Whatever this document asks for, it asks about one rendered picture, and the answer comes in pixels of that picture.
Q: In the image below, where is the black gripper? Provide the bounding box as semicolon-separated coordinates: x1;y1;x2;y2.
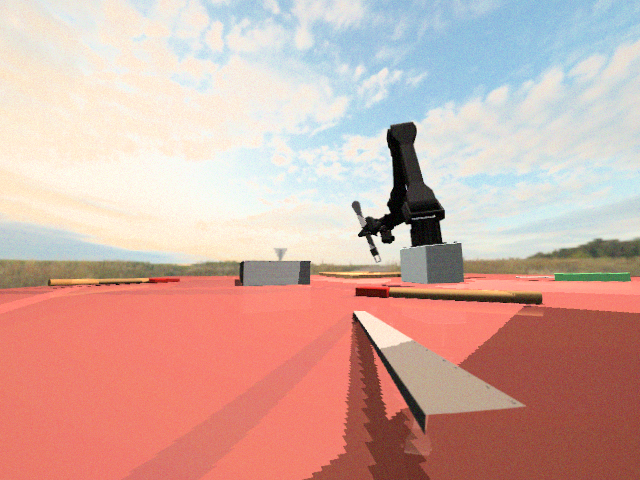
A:
358;213;395;237

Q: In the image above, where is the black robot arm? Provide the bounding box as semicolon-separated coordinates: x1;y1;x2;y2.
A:
386;121;447;248

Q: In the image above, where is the white rectangular roasting tin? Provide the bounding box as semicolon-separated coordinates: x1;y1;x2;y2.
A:
239;261;311;286

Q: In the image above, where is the light wooden board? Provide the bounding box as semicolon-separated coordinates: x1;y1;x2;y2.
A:
319;272;401;279

